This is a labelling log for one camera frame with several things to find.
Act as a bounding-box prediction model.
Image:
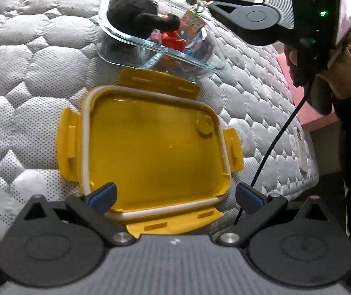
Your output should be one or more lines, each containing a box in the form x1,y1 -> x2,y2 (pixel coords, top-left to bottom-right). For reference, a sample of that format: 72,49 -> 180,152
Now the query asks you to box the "red figure toy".
160,14 -> 189,51

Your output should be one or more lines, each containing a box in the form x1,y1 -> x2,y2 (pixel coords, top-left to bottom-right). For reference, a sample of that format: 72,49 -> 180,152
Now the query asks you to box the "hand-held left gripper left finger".
25,182 -> 137,247

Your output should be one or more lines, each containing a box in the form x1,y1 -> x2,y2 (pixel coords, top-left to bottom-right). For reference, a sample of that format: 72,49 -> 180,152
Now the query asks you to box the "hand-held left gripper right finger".
219,183 -> 334,248

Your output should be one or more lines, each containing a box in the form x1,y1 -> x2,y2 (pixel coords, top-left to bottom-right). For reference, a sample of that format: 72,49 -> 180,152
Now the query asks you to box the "colourful cartoon card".
178,11 -> 207,38

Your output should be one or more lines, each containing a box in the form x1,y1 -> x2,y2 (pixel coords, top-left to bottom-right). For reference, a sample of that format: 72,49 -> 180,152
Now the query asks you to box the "clear glass divided container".
96,0 -> 227,83

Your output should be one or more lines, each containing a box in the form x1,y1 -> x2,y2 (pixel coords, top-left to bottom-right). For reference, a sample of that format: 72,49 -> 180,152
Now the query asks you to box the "person's right hand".
283,44 -> 351,100

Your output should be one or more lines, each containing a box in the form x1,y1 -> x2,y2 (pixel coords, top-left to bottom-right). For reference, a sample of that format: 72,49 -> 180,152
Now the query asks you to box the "grey quilted mattress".
0,0 -> 321,271

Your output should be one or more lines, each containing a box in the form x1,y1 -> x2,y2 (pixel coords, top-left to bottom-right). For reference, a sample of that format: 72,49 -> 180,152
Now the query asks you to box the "black cable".
233,80 -> 313,226

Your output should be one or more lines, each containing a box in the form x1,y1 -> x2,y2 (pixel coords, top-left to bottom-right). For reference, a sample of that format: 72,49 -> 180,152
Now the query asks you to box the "yellow plastic container lid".
55,68 -> 244,241

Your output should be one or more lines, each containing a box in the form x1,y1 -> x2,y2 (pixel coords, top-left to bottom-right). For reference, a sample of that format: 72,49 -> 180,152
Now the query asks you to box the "black plush toy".
106,0 -> 181,33

